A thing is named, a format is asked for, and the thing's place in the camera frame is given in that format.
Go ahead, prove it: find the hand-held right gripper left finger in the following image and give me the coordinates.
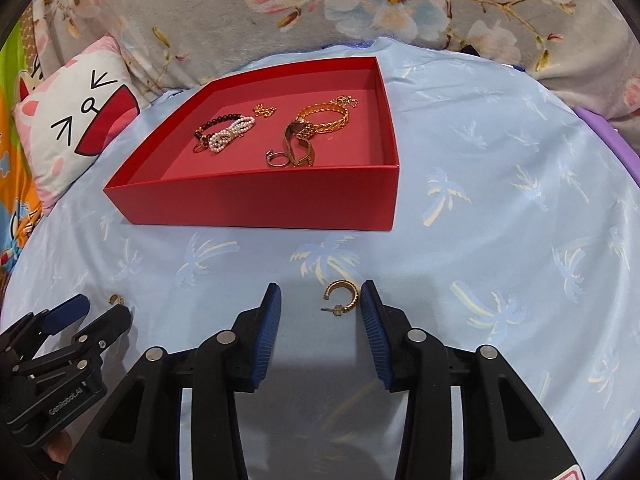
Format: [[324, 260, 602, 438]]
[[67, 282, 282, 480]]

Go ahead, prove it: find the red cardboard box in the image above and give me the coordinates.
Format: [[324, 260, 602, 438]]
[[102, 56, 401, 233]]

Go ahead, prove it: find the white pearl bracelet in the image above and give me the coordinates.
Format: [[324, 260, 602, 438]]
[[209, 115, 257, 155]]

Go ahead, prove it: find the grey floral blanket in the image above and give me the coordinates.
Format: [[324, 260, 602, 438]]
[[20, 0, 640, 121]]

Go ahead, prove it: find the gold wristwatch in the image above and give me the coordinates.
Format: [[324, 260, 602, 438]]
[[282, 119, 317, 168]]

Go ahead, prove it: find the cat face pillow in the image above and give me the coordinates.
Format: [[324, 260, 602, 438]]
[[14, 36, 151, 211]]

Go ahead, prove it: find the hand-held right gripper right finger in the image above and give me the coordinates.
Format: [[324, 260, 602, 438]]
[[360, 280, 583, 480]]

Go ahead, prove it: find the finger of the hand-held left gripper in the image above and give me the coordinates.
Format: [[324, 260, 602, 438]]
[[30, 305, 134, 376], [0, 296, 91, 361]]

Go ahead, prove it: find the colourful cartoon printed cloth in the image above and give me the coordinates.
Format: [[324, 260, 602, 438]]
[[0, 5, 56, 291]]

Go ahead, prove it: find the black bead bracelet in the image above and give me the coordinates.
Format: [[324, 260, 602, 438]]
[[194, 113, 241, 153]]

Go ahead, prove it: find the purple mat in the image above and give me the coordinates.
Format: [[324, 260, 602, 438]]
[[575, 105, 640, 186]]

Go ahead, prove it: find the gold woven bangle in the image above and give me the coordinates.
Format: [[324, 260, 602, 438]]
[[291, 101, 349, 136]]

